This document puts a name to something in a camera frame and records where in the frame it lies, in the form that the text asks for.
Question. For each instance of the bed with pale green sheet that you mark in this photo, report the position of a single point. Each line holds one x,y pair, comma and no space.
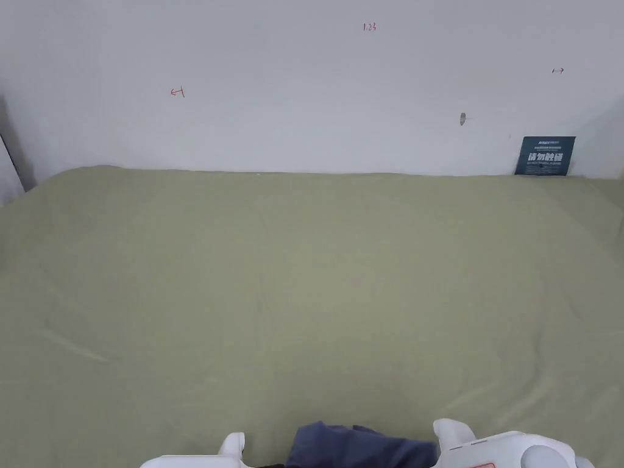
273,273

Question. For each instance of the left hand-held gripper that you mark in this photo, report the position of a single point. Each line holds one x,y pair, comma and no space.
229,451

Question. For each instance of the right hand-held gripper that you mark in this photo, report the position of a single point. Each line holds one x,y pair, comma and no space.
492,448

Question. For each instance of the dark blue sign card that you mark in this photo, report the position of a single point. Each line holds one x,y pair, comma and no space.
545,156

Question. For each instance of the dark blue shirt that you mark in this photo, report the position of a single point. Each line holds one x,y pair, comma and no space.
356,446

